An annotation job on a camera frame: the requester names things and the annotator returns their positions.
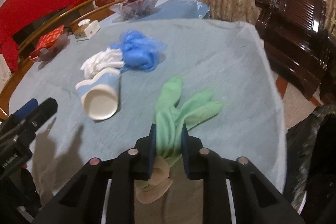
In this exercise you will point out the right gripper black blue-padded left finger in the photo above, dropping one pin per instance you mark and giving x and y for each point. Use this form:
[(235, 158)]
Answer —
[(145, 158)]

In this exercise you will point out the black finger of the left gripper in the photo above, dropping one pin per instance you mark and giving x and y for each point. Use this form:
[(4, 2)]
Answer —
[(41, 114)]

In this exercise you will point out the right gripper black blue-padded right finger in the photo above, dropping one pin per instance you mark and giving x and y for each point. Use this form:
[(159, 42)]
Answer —
[(195, 165)]

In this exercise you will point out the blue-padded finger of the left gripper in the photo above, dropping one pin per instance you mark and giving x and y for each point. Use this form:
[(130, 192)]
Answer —
[(25, 110)]

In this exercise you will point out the green rubber glove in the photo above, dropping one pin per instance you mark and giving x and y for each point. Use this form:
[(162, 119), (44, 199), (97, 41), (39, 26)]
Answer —
[(170, 119)]

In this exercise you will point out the white blue paper cup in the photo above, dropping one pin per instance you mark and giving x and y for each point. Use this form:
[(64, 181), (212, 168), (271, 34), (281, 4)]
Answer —
[(100, 96)]

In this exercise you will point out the white cloth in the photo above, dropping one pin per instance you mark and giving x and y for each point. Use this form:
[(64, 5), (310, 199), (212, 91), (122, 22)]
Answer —
[(110, 58)]

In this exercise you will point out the blue plastic bag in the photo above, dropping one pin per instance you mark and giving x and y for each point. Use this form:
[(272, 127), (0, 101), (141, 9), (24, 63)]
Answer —
[(139, 52)]

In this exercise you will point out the black lined trash bin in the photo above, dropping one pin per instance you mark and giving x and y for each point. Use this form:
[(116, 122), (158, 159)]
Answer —
[(310, 176)]

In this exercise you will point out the red snack packet dish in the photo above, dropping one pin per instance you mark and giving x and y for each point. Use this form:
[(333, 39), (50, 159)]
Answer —
[(49, 45)]

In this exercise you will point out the wooden TV cabinet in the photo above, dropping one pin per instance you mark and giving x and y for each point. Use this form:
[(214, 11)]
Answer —
[(67, 17)]

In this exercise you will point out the white tissue box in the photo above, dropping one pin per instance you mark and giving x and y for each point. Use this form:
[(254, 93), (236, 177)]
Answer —
[(86, 29)]

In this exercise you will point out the grey blue tablecloth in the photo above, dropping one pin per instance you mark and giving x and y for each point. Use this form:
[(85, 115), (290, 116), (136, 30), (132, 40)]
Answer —
[(225, 57)]

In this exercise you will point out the glass fruit bowl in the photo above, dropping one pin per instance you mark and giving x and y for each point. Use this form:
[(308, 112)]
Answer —
[(139, 8)]

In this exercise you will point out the blue side table cover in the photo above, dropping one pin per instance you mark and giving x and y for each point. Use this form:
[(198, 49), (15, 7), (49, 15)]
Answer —
[(170, 9)]

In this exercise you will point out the dark wooden armchair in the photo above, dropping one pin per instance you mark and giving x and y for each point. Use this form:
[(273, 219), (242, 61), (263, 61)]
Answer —
[(296, 40)]

